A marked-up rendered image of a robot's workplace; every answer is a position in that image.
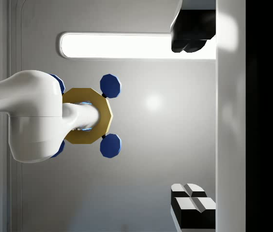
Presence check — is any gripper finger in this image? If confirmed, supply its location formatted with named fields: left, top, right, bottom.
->
left=170, top=9, right=216, bottom=54
left=170, top=183, right=216, bottom=232

